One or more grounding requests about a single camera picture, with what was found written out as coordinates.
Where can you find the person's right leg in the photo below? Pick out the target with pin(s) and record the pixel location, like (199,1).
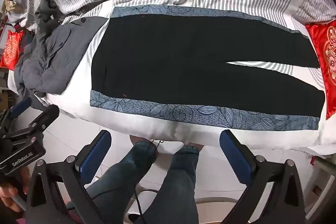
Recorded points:
(181,187)

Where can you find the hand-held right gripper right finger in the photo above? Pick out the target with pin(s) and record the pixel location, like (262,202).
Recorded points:
(236,155)

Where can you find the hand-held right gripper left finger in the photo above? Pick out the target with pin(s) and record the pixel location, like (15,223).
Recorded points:
(95,155)

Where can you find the person's left leg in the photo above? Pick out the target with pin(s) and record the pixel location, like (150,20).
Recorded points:
(118,182)

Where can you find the black pants with floral trim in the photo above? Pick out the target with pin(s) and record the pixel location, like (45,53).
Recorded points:
(189,66)

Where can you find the large red embroidered cushion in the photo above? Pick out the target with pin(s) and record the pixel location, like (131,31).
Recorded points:
(324,64)

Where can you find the white striped bed sheet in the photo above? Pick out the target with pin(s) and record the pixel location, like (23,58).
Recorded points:
(183,134)

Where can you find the person's legs in jeans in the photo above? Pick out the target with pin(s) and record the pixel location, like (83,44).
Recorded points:
(137,203)

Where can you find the person's leg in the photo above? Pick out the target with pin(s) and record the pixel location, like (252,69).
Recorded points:
(181,187)
(118,182)

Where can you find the person's left hand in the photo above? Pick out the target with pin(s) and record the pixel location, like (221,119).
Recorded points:
(9,196)

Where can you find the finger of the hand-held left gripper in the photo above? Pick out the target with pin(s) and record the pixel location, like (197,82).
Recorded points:
(44,116)
(19,106)

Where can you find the small red embroidered cushion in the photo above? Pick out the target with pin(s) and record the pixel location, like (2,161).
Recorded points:
(11,49)

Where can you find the grey jacket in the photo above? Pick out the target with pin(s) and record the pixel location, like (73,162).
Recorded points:
(55,56)

